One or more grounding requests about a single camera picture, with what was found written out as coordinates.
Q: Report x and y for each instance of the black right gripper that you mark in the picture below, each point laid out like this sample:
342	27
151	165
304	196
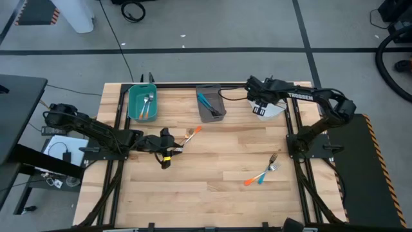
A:
264	91

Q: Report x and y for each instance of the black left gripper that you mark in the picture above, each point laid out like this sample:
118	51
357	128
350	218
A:
154	143

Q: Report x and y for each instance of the gold fork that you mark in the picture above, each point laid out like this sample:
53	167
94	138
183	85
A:
190	132

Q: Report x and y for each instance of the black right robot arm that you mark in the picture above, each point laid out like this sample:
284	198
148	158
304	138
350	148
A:
309	96

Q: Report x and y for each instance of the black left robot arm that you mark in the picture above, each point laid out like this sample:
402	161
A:
96	132

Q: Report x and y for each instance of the white plastic bin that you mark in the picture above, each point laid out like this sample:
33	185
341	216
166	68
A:
273	111

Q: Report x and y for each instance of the grey translucent plastic bin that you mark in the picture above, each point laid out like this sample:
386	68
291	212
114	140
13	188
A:
206	117

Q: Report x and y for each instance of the teal plastic bin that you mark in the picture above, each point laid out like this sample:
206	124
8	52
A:
135	106

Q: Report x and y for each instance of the white paper sheet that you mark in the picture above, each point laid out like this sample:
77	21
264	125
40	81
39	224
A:
77	145

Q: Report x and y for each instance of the black power adapter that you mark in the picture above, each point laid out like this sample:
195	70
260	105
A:
66	157

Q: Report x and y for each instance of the black rounded object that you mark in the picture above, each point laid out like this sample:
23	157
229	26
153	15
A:
293	225

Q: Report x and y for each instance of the large black hazard-striped mat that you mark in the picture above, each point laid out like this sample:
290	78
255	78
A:
360	180

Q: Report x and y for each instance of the black power strip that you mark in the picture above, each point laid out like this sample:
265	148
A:
53	131

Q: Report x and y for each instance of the black caster base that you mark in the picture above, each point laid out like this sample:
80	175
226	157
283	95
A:
402	66

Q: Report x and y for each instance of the black desk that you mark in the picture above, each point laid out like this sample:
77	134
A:
19	112

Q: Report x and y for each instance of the white column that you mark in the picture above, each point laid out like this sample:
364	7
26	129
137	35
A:
74	14

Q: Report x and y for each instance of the black equipment case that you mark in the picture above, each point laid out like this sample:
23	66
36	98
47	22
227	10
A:
399	13

